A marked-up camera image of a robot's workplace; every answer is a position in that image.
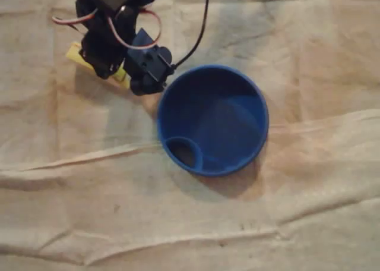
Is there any yellow block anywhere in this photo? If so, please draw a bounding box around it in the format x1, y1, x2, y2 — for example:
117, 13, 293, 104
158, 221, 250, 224
65, 42, 131, 91

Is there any blue object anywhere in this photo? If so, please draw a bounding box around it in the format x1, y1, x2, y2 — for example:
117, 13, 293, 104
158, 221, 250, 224
156, 64, 270, 177

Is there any beige table cloth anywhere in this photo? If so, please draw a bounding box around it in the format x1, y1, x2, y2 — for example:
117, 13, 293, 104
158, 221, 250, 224
0, 0, 380, 271

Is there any red white servo cable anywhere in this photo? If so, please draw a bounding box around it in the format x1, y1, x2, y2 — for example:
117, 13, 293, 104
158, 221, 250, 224
106, 8, 163, 51
52, 8, 99, 31

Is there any dark blue gripper camera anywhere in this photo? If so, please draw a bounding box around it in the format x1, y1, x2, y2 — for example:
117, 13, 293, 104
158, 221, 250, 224
123, 28, 173, 97

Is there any black camera cable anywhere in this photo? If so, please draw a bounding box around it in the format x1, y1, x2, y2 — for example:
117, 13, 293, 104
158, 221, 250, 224
171, 0, 212, 70

